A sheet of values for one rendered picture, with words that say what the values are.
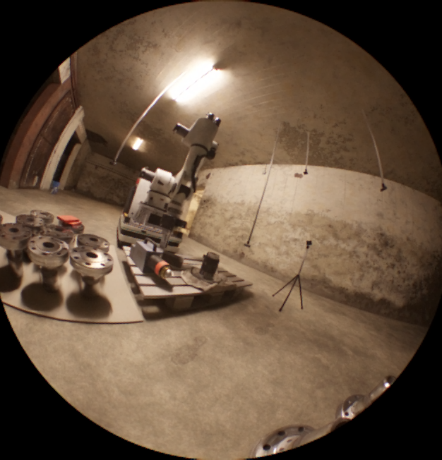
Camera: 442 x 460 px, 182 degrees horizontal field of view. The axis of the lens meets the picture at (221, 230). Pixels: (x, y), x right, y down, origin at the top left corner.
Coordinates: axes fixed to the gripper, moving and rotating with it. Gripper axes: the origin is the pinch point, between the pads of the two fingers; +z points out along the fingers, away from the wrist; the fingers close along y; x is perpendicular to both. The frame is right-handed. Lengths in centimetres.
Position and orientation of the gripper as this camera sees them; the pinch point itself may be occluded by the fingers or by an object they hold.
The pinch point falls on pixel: (164, 243)
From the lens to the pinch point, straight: 136.8
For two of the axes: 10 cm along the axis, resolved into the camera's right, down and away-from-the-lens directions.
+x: 9.4, 3.2, 1.0
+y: 1.0, 0.1, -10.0
